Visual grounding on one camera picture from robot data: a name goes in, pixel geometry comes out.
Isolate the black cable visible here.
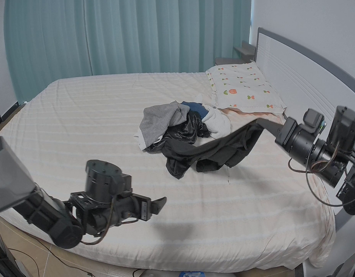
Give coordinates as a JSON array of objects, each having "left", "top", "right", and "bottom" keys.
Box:
[
  {"left": 36, "top": 235, "right": 143, "bottom": 277},
  {"left": 306, "top": 155, "right": 345, "bottom": 208}
]

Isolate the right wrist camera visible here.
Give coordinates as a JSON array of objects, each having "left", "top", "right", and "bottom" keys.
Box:
[{"left": 303, "top": 108, "right": 326, "bottom": 135}]

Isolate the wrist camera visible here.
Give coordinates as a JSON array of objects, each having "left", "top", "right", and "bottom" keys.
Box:
[
  {"left": 303, "top": 108, "right": 326, "bottom": 135},
  {"left": 120, "top": 174, "right": 133, "bottom": 197}
]

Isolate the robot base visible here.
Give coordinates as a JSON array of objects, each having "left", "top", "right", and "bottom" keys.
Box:
[{"left": 134, "top": 268, "right": 213, "bottom": 277}]

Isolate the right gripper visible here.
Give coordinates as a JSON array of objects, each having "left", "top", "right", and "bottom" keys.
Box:
[{"left": 253, "top": 117, "right": 335, "bottom": 171}]

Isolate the bed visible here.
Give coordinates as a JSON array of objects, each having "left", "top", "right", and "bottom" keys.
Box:
[{"left": 0, "top": 27, "right": 355, "bottom": 270}]

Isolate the pile of clothes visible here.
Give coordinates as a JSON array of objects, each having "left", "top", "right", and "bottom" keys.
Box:
[{"left": 134, "top": 94, "right": 232, "bottom": 155}]

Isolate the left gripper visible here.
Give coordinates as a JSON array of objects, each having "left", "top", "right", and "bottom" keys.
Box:
[{"left": 112, "top": 194, "right": 167, "bottom": 221}]

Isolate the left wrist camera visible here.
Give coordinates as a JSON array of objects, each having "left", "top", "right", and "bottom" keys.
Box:
[{"left": 120, "top": 174, "right": 133, "bottom": 197}]

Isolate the grey bedside table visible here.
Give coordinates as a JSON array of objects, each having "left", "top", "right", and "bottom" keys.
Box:
[{"left": 215, "top": 41, "right": 256, "bottom": 66}]

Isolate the blue-green curtain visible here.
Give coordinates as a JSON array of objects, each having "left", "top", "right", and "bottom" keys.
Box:
[
  {"left": 84, "top": 0, "right": 253, "bottom": 76},
  {"left": 4, "top": 0, "right": 93, "bottom": 104}
]

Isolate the black T-shirt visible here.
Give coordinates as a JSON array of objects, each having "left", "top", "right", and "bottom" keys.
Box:
[{"left": 163, "top": 124, "right": 265, "bottom": 180}]

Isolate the white printed pillow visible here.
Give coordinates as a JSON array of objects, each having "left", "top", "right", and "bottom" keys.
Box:
[{"left": 206, "top": 61, "right": 287, "bottom": 115}]

